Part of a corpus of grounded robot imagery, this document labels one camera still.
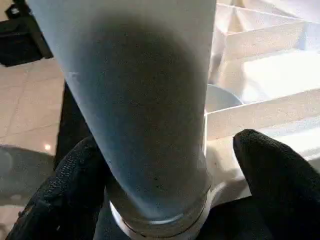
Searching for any white plastic table leg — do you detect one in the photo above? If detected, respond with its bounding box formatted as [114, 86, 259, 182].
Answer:
[26, 0, 217, 238]

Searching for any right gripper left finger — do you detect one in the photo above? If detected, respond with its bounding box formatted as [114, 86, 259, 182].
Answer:
[7, 136, 112, 240]

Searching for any black equipment case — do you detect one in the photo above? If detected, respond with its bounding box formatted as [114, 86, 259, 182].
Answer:
[0, 0, 55, 68]

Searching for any white plastic table top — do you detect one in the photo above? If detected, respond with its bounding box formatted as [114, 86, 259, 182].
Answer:
[108, 0, 320, 240]

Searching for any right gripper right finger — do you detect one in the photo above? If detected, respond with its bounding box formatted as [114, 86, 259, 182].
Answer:
[232, 128, 320, 240]

